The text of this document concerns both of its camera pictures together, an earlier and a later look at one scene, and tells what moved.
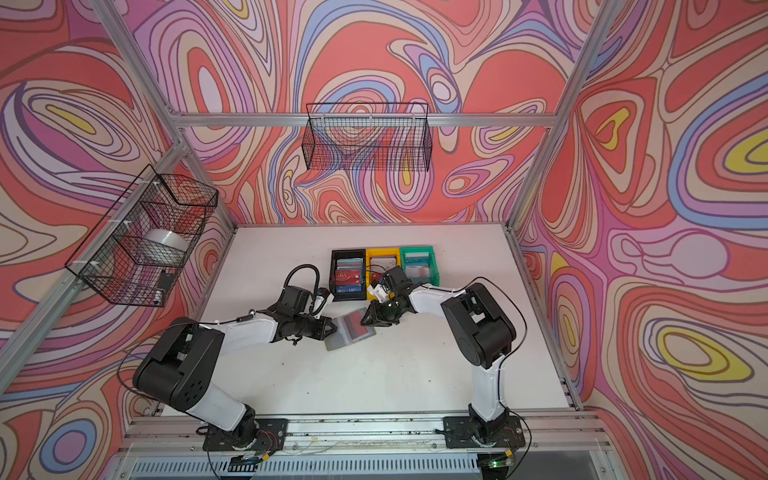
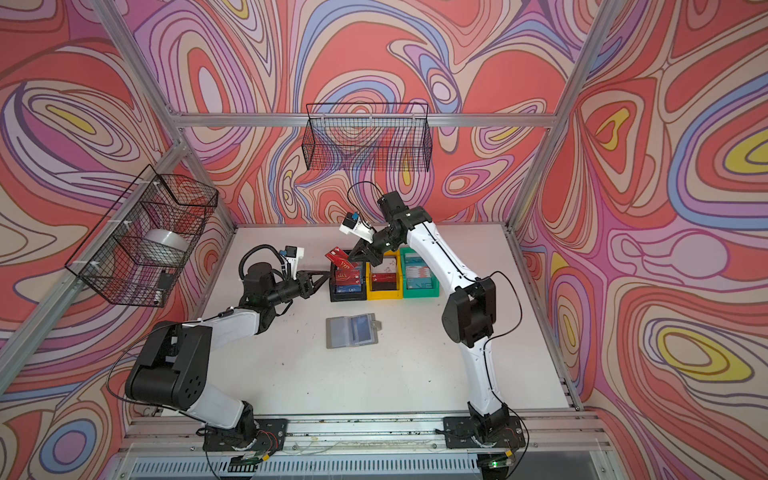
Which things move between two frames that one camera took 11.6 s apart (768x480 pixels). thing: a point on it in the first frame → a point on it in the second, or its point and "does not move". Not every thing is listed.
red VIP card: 348,277 does not move
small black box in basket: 165,280 does not move
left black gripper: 322,332 → 303,286
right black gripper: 377,319 → 369,252
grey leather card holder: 348,329 does not move
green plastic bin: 420,264 does not move
